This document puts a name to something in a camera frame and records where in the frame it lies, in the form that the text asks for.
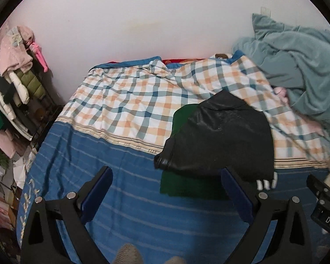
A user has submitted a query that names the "black leather jacket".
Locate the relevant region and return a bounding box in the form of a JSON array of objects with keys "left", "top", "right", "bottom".
[{"left": 154, "top": 91, "right": 277, "bottom": 189}]

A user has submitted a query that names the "open clothes rack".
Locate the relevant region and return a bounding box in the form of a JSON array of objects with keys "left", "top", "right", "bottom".
[{"left": 0, "top": 25, "right": 64, "bottom": 253}]

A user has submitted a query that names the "pink clothes hanger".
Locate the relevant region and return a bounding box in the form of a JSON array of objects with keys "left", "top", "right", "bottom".
[{"left": 29, "top": 42, "right": 49, "bottom": 73}]

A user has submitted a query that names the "blue striped bed sheet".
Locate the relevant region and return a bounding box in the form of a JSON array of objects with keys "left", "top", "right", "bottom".
[{"left": 15, "top": 120, "right": 330, "bottom": 264}]

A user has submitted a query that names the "green folded varsity jacket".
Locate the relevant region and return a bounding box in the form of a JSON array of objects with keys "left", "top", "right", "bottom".
[{"left": 160, "top": 104, "right": 229, "bottom": 200}]

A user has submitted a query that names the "teal crumpled blanket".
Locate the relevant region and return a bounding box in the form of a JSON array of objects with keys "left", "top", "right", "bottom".
[{"left": 232, "top": 14, "right": 330, "bottom": 135}]

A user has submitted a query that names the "plaid checkered quilt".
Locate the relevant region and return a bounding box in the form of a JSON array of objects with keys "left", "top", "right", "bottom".
[{"left": 58, "top": 53, "right": 330, "bottom": 169}]

